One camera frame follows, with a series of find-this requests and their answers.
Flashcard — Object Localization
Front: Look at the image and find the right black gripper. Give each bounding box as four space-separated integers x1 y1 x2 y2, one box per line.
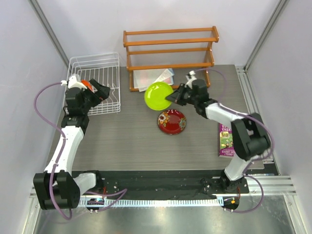
166 83 198 106

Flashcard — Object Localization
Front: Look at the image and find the orange plate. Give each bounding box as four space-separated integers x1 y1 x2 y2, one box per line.
80 80 94 92

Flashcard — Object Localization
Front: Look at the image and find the green plate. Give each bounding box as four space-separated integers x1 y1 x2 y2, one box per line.
144 82 174 111

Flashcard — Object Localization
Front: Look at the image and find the red floral plate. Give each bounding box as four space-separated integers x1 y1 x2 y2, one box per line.
157 109 187 135

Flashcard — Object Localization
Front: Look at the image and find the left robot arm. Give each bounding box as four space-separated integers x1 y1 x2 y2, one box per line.
33 75 110 210

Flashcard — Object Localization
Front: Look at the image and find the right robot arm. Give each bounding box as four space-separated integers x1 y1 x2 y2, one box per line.
165 79 273 193

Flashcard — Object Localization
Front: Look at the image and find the orange wooden shelf rack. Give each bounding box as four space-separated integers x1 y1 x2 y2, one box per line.
123 26 219 92

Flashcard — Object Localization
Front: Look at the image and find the clear plastic document sleeve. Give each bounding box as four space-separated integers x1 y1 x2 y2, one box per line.
133 68 174 92

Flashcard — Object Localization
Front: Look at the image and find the purple treehouse book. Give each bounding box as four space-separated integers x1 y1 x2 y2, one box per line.
218 123 235 158

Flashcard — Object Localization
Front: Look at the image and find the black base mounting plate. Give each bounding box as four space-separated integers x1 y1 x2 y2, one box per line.
75 169 250 201

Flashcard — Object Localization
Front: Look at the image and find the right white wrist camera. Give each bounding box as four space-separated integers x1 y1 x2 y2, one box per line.
185 71 197 89

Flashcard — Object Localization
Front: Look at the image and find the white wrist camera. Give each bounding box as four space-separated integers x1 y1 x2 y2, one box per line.
61 74 87 89
185 71 197 89

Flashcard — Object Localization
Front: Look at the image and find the white wire dish rack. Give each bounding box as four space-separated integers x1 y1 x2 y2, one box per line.
67 52 121 116

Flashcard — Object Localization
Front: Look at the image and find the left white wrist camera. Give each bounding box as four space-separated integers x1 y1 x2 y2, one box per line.
61 74 87 89

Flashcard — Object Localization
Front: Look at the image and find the slotted cable duct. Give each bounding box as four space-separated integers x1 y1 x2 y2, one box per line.
78 196 224 208

